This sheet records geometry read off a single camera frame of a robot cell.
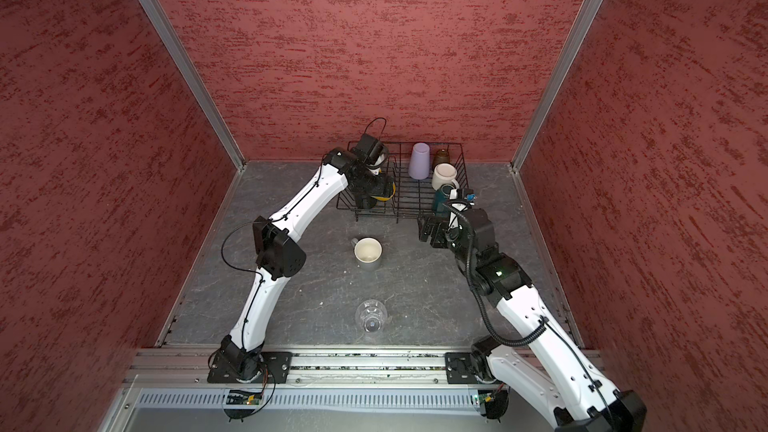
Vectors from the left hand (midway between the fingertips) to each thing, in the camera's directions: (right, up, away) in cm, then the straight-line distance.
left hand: (380, 194), depth 91 cm
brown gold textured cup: (+23, +14, +21) cm, 34 cm away
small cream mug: (-4, -18, 0) cm, 18 cm away
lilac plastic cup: (+14, +11, +19) cm, 26 cm away
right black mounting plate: (+21, -44, -16) cm, 52 cm away
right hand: (+14, -7, -16) cm, 22 cm away
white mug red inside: (+23, +7, +15) cm, 28 cm away
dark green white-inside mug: (+20, -2, +10) cm, 23 cm away
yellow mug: (+3, +1, -8) cm, 8 cm away
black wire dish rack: (+11, -2, +19) cm, 22 cm away
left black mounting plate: (-26, -44, -16) cm, 54 cm away
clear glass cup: (-2, -34, -9) cm, 35 cm away
